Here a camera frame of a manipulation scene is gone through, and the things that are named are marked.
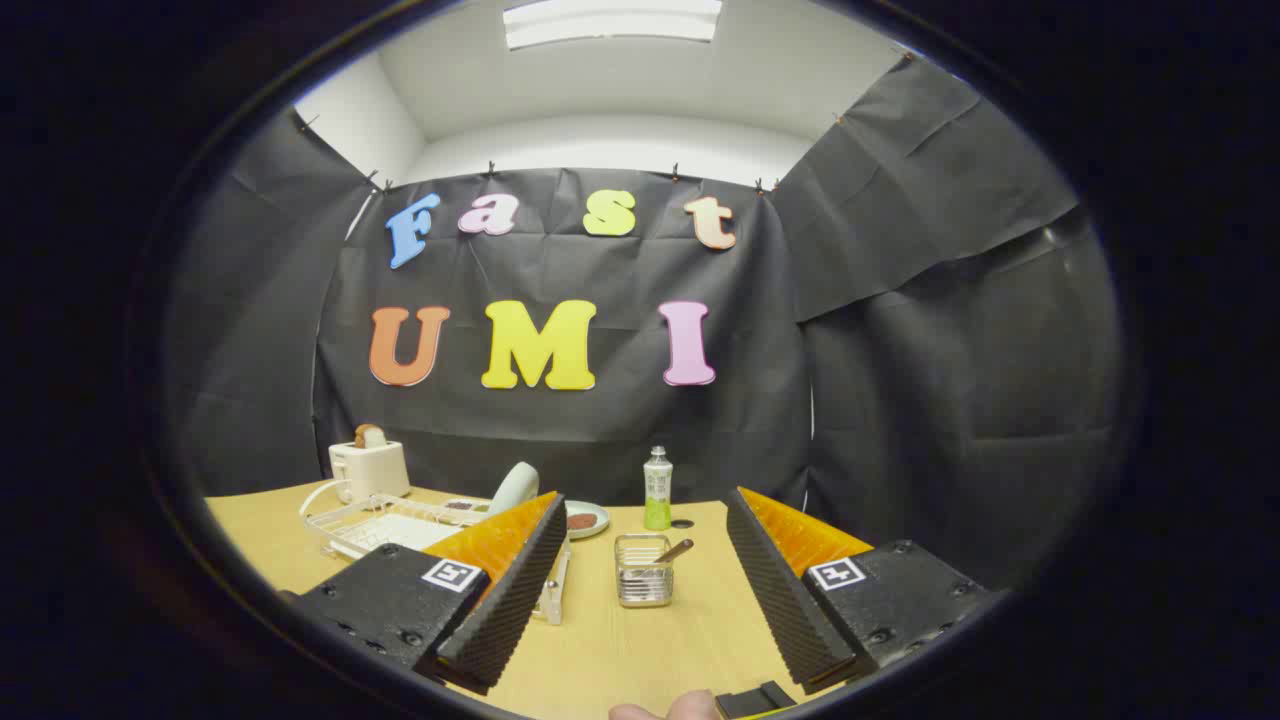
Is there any ceiling light panel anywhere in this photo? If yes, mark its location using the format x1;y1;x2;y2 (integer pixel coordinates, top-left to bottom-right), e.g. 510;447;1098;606
502;0;723;51

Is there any pale green plate with meat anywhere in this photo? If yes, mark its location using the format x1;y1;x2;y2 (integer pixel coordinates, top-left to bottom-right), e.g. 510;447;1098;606
565;500;611;541

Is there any white wire dish rack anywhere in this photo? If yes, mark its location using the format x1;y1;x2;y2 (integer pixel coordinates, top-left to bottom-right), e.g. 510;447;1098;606
300;478;573;626

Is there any metal wire basket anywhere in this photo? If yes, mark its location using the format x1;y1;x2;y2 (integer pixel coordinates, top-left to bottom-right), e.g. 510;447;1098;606
613;534;675;609

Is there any green drink bottle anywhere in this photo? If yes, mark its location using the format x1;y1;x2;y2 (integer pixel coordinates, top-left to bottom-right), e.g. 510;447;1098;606
643;446;673;531

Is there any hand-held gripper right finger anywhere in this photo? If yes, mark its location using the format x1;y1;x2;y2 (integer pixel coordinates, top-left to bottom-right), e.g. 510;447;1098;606
724;486;1001;696

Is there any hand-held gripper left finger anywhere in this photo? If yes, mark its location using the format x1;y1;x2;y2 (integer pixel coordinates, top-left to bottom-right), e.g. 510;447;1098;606
283;490;569;698

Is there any black backdrop cloth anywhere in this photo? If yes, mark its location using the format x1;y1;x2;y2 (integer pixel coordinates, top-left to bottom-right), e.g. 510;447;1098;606
165;50;1126;591

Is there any white toaster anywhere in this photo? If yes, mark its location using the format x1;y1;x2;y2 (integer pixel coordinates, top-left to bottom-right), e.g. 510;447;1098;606
328;440;411;504

